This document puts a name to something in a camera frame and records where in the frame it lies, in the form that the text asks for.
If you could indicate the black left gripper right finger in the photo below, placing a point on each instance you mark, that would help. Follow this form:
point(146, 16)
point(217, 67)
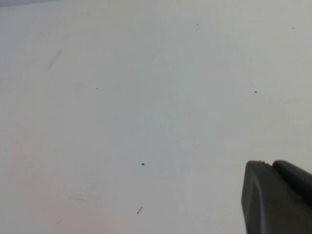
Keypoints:
point(296, 181)

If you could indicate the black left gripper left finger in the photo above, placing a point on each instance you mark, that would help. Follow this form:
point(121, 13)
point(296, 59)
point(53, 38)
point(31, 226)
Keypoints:
point(265, 204)

